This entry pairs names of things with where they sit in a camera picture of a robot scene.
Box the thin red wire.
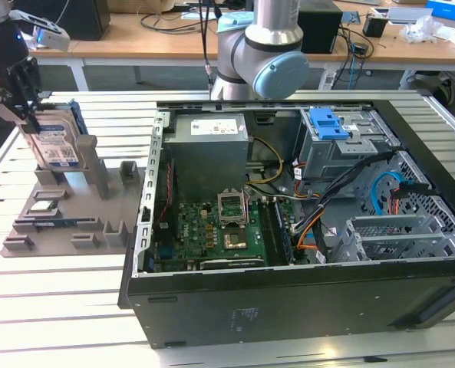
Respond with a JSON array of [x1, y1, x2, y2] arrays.
[[154, 159, 175, 229]]

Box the flat grey box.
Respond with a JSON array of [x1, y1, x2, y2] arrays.
[[387, 5, 434, 26]]

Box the hard disk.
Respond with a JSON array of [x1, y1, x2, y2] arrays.
[[17, 98, 89, 170]]

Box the black RAM slot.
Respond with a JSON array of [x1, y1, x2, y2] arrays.
[[258, 202, 272, 266], [265, 201, 280, 266]]

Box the silver power supply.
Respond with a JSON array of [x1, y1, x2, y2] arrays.
[[161, 113, 249, 204]]

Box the white power strip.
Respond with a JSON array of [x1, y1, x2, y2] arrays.
[[321, 71, 338, 91]]

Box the yellow wires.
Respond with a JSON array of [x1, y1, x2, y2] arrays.
[[245, 136, 286, 189]]

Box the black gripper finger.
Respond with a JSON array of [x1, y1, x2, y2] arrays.
[[7, 56, 43, 134]]

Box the black PC case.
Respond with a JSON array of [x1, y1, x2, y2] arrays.
[[117, 98, 455, 350]]

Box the blue carton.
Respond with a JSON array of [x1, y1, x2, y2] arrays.
[[426, 0, 455, 20]]

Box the blue drive latch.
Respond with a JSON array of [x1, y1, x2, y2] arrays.
[[309, 108, 351, 141]]

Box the green motherboard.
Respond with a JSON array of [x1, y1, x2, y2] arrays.
[[150, 199, 312, 271]]

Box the black power plug orange wire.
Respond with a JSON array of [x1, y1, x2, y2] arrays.
[[388, 179, 430, 215]]

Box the silver disk bay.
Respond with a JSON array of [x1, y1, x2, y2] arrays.
[[330, 213, 455, 265]]

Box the blue data wire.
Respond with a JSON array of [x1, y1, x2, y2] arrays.
[[370, 170, 405, 218]]

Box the large black computer tower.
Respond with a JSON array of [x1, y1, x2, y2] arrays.
[[57, 0, 112, 42]]

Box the silver drive cage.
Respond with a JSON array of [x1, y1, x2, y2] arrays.
[[294, 107, 401, 182]]

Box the clear plastic bag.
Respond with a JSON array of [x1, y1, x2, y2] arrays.
[[398, 17, 445, 42]]

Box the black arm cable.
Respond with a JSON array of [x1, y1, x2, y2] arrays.
[[198, 0, 217, 97]]

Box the orange red drive wire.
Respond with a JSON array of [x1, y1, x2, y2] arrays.
[[292, 179, 315, 200]]

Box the black wire bundle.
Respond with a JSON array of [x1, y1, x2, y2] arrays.
[[291, 150, 399, 235]]

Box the metal socket cover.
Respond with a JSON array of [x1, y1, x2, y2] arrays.
[[216, 189, 248, 228]]

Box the small black box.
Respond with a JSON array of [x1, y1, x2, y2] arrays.
[[298, 9, 344, 54]]

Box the silver CPU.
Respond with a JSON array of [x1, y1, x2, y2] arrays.
[[29, 199, 60, 216]]

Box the wooden desk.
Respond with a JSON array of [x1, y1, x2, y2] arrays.
[[68, 0, 455, 91], [25, 36, 86, 91]]

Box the orange wires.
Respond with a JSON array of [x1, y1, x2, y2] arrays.
[[294, 220, 328, 253]]

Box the brown cardboard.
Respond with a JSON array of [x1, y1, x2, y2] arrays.
[[107, 0, 176, 15]]

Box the CPU socket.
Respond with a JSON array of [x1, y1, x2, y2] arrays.
[[222, 228, 249, 251]]

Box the grey parts rack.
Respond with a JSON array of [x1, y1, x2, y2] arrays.
[[0, 133, 147, 258]]

